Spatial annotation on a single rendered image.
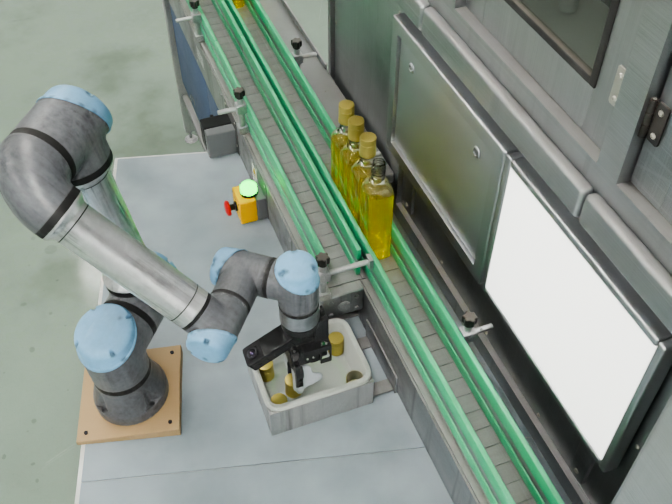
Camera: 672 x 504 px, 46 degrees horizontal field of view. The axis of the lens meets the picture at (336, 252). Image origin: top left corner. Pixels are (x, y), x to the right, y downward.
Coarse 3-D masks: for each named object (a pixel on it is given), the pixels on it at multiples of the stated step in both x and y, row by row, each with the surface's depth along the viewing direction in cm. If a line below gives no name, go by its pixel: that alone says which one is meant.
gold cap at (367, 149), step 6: (366, 132) 162; (360, 138) 161; (366, 138) 161; (372, 138) 161; (360, 144) 162; (366, 144) 161; (372, 144) 161; (360, 150) 163; (366, 150) 162; (372, 150) 162; (366, 156) 163; (372, 156) 163
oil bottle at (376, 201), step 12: (372, 192) 161; (384, 192) 162; (360, 204) 169; (372, 204) 163; (384, 204) 164; (360, 216) 171; (372, 216) 165; (384, 216) 167; (360, 228) 173; (372, 228) 168; (384, 228) 169; (372, 240) 171; (384, 240) 172; (384, 252) 175
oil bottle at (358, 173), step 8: (352, 168) 168; (360, 168) 165; (368, 168) 165; (352, 176) 169; (360, 176) 165; (368, 176) 165; (352, 184) 170; (360, 184) 166; (352, 192) 172; (360, 192) 168; (352, 200) 174; (352, 208) 175
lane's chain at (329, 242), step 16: (208, 0) 252; (208, 16) 245; (224, 32) 239; (208, 48) 234; (224, 48) 233; (240, 64) 228; (224, 80) 223; (240, 80) 223; (256, 96) 217; (256, 112) 213; (272, 128) 208; (272, 144) 204; (288, 160) 199; (288, 176) 195; (304, 192) 191; (304, 208) 188; (320, 208) 188; (320, 224) 184; (320, 240) 180; (336, 240) 180; (336, 256) 177; (352, 272) 174
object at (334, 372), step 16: (336, 320) 170; (352, 336) 167; (352, 352) 167; (320, 368) 170; (336, 368) 170; (352, 368) 169; (368, 368) 161; (272, 384) 167; (320, 384) 167; (336, 384) 167; (352, 384) 159; (288, 400) 165; (304, 400) 156
